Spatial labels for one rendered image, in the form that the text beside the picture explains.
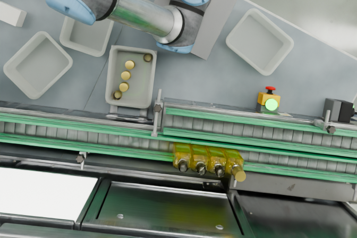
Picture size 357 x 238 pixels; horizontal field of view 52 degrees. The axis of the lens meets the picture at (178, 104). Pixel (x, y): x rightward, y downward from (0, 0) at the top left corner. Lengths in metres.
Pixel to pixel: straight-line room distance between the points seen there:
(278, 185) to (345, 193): 0.26
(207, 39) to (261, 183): 0.59
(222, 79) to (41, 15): 0.75
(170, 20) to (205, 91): 0.48
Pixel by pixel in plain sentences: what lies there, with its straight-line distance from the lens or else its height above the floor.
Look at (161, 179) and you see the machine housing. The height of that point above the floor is 0.84.
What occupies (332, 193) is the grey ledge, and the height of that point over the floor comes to 0.88.
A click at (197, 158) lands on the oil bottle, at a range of 1.19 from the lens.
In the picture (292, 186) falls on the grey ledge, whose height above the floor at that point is 0.88.
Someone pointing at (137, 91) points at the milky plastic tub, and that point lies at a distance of 1.47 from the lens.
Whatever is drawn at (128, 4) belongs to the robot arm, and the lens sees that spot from 0.96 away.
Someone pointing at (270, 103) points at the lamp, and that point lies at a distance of 1.44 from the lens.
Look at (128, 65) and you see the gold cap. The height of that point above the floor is 0.81.
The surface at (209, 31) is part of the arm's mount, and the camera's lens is 1.38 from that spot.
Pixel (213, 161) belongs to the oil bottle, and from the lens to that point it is 1.20.
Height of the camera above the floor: 2.22
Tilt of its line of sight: 81 degrees down
